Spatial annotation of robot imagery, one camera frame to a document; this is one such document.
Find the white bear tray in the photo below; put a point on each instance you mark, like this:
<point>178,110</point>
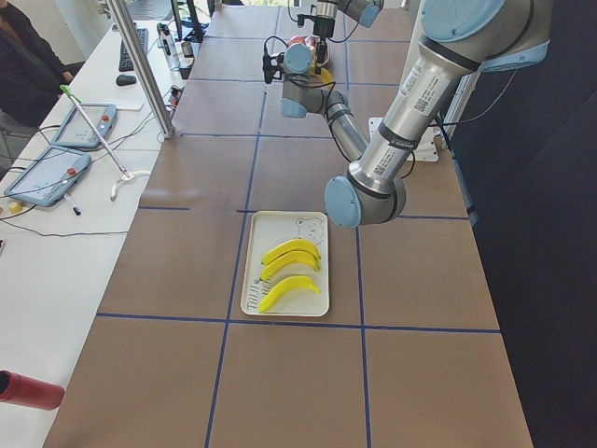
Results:
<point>286,269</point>

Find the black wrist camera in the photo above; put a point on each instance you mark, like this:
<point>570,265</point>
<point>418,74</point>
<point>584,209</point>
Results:
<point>273,66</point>
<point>301,18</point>

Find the white stick green tip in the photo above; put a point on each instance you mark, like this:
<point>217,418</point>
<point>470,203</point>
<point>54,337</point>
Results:
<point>65,89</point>

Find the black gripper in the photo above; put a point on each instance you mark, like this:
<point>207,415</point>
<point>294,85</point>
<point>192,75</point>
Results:
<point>323,27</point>

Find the far teach pendant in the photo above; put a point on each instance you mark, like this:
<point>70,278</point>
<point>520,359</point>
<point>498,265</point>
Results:
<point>76,133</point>

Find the red apple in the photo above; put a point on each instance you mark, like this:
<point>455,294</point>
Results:
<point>298,39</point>

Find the seated person dark clothes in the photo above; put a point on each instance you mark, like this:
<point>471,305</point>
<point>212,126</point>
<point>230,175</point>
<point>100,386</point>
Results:
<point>31,72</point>

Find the aluminium frame post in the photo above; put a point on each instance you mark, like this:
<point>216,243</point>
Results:
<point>124,22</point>

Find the teach pendant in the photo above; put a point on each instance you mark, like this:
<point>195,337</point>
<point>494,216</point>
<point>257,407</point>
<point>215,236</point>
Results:
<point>50,176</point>
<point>76,133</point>

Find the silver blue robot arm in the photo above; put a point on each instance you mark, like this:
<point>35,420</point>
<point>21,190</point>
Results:
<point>364,12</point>
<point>458,38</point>

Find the red cylinder bottle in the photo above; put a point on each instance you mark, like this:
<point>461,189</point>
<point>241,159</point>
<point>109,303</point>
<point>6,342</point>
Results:
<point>30,392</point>

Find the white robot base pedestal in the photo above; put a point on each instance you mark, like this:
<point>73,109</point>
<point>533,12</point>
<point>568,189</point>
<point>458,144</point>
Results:
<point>416,103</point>

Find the yellow banana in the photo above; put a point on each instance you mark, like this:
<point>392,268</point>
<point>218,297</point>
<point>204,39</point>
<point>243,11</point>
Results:
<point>294,257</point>
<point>289,246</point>
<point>324,76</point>
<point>284,287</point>

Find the near teach pendant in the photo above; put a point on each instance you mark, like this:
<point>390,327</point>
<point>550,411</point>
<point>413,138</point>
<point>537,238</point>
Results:
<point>50,176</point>

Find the black marker pen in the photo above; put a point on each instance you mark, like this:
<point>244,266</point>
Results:
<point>73,204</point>

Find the black computer mouse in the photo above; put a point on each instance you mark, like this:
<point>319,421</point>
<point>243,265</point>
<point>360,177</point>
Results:
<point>125,80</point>

